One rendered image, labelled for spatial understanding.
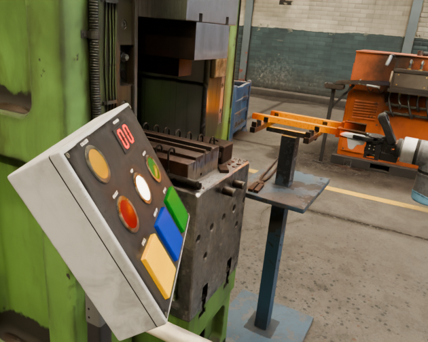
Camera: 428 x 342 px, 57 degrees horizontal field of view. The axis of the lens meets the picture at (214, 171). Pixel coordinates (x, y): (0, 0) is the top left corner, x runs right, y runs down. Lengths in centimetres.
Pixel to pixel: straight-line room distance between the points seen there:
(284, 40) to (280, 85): 95
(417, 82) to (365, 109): 58
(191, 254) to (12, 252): 55
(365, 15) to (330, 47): 85
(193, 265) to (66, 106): 59
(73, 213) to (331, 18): 838
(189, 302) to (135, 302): 72
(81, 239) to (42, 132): 49
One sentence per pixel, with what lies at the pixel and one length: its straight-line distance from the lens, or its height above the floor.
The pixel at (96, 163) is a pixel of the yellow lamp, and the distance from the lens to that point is 56.
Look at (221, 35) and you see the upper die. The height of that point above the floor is 134.
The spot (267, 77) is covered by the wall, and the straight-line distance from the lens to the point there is 907.
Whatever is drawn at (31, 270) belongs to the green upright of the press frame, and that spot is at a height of 63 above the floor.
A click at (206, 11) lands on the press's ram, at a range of 111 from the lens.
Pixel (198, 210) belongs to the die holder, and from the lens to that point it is 112.
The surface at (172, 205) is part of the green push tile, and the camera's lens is 77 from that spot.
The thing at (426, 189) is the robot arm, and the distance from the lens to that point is 153.
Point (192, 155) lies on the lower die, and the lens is 119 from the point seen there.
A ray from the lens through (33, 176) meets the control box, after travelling 53.
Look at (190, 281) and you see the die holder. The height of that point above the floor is 62.
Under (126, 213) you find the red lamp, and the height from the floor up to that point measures 110.
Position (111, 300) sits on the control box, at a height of 99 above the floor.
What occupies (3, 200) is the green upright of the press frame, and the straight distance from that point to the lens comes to 130.
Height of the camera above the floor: 135
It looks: 20 degrees down
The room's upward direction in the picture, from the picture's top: 5 degrees clockwise
